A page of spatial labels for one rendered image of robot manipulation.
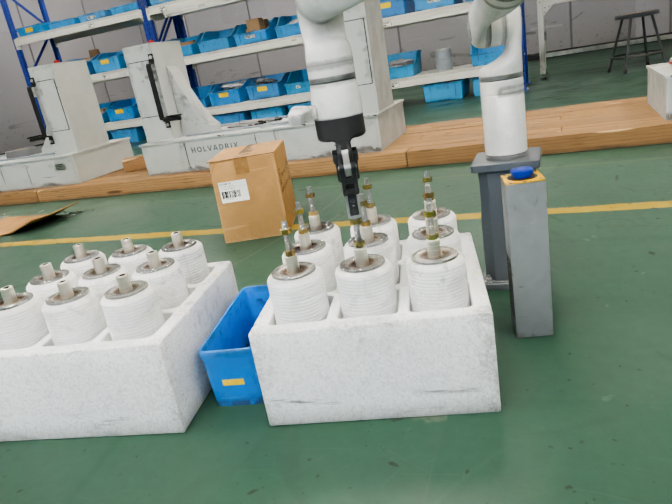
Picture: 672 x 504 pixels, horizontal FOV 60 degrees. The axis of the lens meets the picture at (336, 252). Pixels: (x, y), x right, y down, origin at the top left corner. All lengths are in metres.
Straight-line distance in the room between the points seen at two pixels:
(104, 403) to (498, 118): 0.97
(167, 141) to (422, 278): 2.73
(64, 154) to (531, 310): 3.34
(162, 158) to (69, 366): 2.52
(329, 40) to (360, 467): 0.62
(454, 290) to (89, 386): 0.65
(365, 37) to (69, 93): 1.95
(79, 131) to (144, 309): 3.05
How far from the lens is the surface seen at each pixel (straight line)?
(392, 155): 2.88
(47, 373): 1.17
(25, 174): 4.29
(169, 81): 3.62
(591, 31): 9.18
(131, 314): 1.07
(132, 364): 1.07
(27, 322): 1.21
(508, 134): 1.34
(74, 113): 4.05
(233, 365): 1.09
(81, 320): 1.14
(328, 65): 0.87
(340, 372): 0.97
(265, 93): 6.12
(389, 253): 1.05
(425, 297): 0.94
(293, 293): 0.95
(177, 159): 3.49
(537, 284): 1.17
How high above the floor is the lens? 0.59
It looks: 19 degrees down
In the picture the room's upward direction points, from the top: 10 degrees counter-clockwise
